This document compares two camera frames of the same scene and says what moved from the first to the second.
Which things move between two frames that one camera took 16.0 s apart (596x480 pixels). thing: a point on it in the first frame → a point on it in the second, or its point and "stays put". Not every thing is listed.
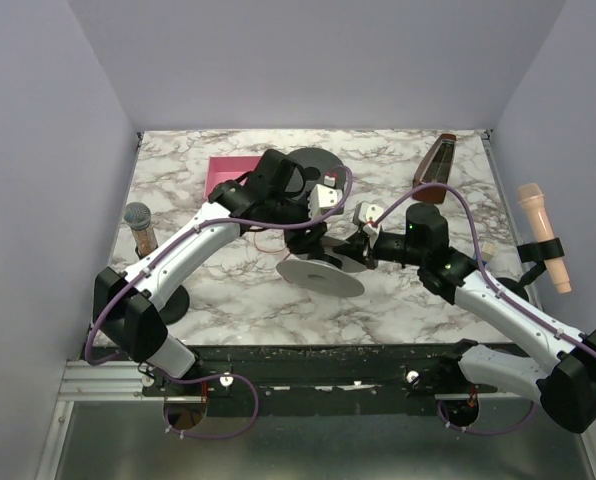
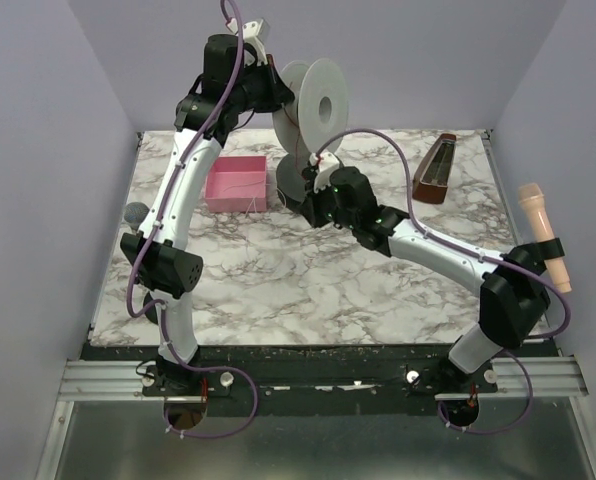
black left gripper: (305, 239) → (272, 87)
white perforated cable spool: (326, 272) → (317, 111)
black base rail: (371, 380) stays put
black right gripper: (360, 247) → (309, 204)
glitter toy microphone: (137, 216) stays put
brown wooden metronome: (434, 169) stays put
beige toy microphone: (532, 199) stays put
